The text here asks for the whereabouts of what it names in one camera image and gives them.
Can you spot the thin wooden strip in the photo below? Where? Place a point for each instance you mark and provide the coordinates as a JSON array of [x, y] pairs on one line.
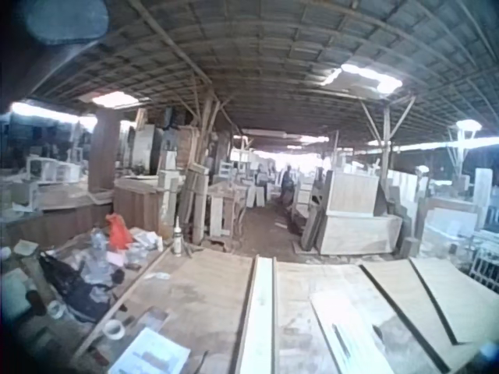
[[121, 296]]

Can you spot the white furniture frames pile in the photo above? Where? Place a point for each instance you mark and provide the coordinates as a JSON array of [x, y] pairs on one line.
[[47, 177]]

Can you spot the long pale wooden plank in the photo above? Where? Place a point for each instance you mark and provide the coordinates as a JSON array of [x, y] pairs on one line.
[[260, 315]]

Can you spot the white paper sheet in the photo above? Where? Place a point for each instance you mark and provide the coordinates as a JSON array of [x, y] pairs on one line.
[[150, 353]]

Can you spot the white tape roll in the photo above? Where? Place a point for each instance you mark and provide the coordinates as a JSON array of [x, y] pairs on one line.
[[114, 329]]

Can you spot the unfinished wooden furniture pile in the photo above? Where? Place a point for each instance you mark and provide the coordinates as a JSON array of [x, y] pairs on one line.
[[448, 202]]

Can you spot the pale wooden board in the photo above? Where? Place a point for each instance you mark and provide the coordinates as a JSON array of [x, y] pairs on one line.
[[351, 335]]

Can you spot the stack of leaning wooden boards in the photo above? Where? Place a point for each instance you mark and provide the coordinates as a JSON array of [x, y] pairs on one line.
[[197, 202]]

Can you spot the large unfinished wooden cabinet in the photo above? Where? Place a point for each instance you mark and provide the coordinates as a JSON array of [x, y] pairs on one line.
[[356, 214]]

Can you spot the white glue bottle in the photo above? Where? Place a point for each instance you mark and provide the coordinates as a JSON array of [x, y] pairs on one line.
[[177, 242]]

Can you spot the black plastic bag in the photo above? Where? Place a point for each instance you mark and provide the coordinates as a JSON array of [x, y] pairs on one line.
[[80, 286]]

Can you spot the large plywood panel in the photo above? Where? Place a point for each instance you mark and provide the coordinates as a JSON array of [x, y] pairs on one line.
[[187, 300]]

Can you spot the heap of clear plastic wrappers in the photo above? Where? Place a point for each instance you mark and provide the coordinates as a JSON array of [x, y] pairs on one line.
[[113, 249]]

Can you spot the red plastic bag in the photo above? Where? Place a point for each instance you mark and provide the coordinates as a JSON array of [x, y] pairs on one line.
[[119, 233]]

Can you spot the clear tape roll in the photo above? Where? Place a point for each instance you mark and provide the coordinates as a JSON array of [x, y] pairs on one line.
[[56, 309]]

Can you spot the unfinished wooden table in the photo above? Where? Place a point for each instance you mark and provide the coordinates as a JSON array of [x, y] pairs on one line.
[[226, 206]]

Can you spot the white railing frame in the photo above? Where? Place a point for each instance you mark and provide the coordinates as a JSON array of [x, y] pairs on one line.
[[483, 259]]

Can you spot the brown wooden cabinet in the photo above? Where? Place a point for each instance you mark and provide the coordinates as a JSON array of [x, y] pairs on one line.
[[138, 202]]

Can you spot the brown wooden post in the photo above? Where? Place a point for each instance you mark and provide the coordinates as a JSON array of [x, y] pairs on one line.
[[103, 150]]

